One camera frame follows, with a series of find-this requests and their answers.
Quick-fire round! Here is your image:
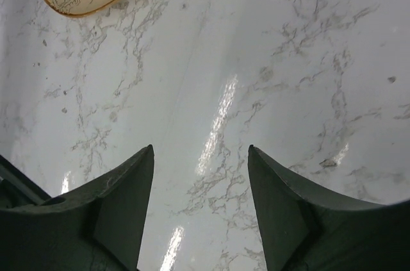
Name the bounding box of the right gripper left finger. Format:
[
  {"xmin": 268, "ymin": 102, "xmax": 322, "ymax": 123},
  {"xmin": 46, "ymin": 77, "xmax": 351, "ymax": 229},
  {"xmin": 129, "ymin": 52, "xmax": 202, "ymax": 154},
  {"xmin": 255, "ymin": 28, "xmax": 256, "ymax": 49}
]
[{"xmin": 1, "ymin": 146, "xmax": 154, "ymax": 270}]

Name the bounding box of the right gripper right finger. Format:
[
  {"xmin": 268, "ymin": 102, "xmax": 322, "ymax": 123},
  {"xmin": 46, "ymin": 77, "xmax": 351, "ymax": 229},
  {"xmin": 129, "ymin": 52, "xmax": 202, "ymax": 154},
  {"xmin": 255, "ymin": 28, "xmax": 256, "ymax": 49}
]
[{"xmin": 248, "ymin": 146, "xmax": 409, "ymax": 270}]

